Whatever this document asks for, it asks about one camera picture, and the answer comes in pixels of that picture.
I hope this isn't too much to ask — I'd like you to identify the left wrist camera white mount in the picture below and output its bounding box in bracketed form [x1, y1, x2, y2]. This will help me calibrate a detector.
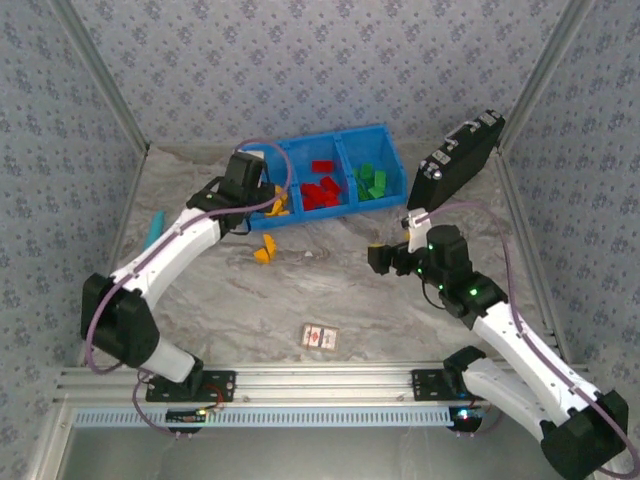
[238, 142, 270, 162]

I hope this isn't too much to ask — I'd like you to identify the playing card box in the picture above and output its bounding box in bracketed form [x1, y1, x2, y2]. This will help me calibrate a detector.
[299, 323, 342, 351]

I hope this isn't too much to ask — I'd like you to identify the blue three-compartment plastic bin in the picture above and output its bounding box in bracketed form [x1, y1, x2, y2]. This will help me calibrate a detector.
[233, 122, 409, 232]

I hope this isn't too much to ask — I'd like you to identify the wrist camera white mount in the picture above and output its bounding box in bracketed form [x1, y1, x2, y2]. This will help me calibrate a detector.
[401, 209, 432, 254]
[238, 142, 270, 162]

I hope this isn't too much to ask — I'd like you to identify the right gripper black cable loop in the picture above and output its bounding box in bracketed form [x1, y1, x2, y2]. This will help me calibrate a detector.
[422, 279, 446, 311]

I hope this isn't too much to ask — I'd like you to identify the light blue slotted cable duct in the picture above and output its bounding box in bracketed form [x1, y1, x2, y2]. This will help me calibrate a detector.
[73, 405, 457, 429]

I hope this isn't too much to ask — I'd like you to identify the aluminium upright post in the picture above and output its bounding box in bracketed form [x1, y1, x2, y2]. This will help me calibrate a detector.
[47, 0, 152, 154]
[497, 0, 599, 146]

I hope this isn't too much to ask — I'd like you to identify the aluminium frame leg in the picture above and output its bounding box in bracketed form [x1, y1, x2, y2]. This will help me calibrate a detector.
[27, 404, 76, 480]

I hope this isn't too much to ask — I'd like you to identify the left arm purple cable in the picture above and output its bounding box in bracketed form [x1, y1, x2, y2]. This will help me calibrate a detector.
[83, 138, 294, 440]

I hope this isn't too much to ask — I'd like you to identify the aluminium side rail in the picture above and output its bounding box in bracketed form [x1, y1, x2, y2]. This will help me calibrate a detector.
[492, 142, 574, 364]

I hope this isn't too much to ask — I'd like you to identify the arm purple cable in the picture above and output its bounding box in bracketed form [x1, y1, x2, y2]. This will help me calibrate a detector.
[83, 138, 294, 440]
[423, 201, 640, 480]

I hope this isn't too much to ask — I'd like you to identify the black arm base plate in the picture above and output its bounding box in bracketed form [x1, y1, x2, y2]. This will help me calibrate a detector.
[410, 368, 504, 402]
[144, 369, 237, 404]

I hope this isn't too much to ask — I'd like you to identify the teal plastic tube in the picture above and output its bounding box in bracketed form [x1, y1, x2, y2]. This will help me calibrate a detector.
[143, 209, 166, 251]

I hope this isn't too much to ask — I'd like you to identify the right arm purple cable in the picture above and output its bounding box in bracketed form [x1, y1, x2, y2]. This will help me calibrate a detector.
[423, 201, 640, 480]

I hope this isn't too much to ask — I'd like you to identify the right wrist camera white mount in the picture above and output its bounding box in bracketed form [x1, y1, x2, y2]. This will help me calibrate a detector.
[401, 209, 432, 254]

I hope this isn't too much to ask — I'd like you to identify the small controller board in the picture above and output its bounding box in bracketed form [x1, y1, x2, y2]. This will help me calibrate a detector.
[449, 405, 487, 434]
[165, 408, 207, 425]

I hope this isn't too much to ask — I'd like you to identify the aluminium cross rail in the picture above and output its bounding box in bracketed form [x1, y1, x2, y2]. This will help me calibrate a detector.
[53, 363, 599, 407]

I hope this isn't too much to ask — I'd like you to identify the black briefcase with silver latches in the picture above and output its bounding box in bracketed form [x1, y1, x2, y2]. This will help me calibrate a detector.
[406, 109, 506, 221]

